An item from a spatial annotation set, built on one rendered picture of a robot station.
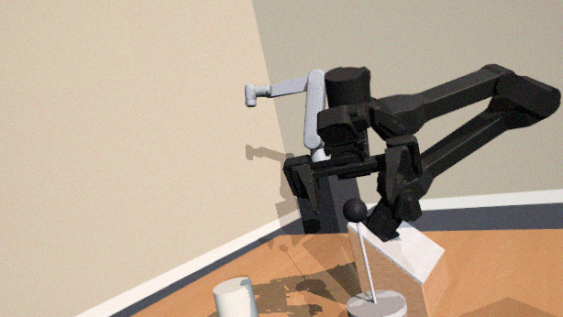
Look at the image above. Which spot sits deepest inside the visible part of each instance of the white cylinder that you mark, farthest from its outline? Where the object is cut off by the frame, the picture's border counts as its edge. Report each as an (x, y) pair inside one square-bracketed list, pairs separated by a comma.
[(235, 298)]

